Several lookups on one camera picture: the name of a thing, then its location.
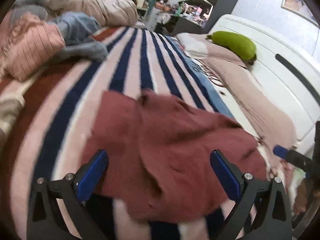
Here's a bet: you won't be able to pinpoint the dark tall bookshelf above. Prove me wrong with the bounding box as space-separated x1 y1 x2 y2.
171 0 238 36

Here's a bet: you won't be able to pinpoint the grey pink patchwork duvet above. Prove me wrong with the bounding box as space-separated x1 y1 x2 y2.
13 0 138 27

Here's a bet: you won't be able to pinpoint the dark red pants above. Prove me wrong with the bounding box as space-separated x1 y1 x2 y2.
82 90 266 223

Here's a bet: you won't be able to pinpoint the pink ribbed pillow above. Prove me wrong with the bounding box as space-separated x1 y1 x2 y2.
199 57 298 153

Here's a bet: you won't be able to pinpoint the pink checked garment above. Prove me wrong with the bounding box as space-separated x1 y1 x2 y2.
1 12 66 82

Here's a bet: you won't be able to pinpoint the pink and white pillow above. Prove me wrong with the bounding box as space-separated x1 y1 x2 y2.
175 33 246 68

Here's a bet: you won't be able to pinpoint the striped plush bed blanket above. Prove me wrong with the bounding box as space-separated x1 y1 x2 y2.
0 26 271 240

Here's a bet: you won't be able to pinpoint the dark cluttered desk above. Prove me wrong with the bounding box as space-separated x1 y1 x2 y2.
153 2 213 36

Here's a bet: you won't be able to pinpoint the white bed headboard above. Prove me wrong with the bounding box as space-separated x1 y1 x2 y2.
210 15 319 154

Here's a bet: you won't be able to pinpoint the blue jeans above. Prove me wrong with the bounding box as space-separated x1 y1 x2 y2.
48 11 108 63

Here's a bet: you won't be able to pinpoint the framed wall picture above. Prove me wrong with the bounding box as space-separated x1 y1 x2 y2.
281 0 319 26

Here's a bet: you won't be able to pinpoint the green plush toy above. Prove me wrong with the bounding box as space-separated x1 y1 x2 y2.
206 31 257 66

